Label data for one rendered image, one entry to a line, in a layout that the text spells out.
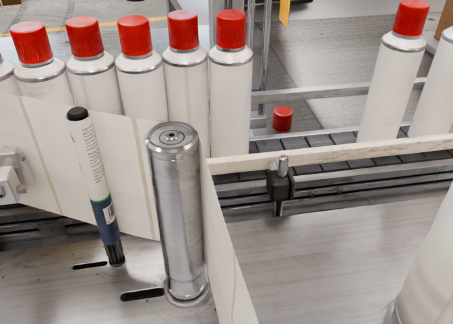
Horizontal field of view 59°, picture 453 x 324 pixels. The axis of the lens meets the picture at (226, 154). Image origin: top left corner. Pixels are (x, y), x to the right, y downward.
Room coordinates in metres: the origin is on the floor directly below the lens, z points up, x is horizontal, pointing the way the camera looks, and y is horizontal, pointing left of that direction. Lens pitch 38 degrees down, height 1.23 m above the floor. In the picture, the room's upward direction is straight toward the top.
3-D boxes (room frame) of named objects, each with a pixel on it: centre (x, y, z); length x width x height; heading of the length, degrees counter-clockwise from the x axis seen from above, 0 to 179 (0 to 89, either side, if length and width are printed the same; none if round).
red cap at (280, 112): (0.59, -0.10, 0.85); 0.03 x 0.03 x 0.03
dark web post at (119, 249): (0.26, 0.12, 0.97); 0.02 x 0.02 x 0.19
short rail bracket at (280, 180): (0.36, -0.07, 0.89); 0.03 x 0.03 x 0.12; 10
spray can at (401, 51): (0.47, -0.21, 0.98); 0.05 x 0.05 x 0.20
